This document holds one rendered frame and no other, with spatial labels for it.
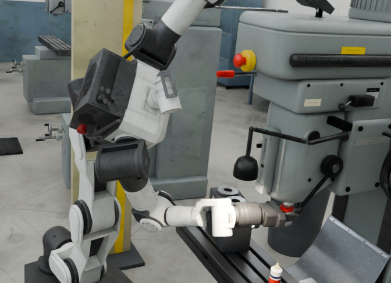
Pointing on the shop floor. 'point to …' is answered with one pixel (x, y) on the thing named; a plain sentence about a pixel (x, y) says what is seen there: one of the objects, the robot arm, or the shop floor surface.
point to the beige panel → (88, 25)
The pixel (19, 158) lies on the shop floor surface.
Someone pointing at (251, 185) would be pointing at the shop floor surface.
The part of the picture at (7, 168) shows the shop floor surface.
